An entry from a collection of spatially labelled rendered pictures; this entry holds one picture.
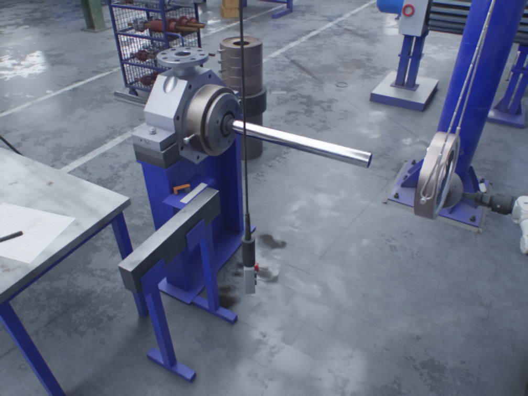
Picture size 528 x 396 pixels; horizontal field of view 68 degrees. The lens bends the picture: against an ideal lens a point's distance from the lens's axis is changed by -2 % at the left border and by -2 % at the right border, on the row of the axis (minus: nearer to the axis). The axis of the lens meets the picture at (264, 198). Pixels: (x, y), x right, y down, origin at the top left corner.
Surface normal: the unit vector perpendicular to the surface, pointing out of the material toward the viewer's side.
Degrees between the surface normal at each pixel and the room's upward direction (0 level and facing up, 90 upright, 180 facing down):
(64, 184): 0
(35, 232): 0
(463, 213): 0
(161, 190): 90
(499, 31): 90
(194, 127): 78
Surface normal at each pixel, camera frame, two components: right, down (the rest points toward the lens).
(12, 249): 0.00, -0.80
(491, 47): -0.28, 0.57
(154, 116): -0.48, 0.52
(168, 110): -0.34, -0.19
